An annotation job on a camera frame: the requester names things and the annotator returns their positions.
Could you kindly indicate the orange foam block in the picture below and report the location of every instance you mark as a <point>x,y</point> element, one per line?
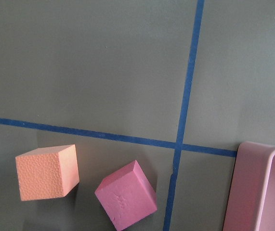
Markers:
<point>47,173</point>

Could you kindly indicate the pink plastic tray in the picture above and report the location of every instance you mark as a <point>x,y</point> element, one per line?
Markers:
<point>251,202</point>

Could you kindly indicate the magenta foam block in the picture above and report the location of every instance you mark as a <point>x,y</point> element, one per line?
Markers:
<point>127,196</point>

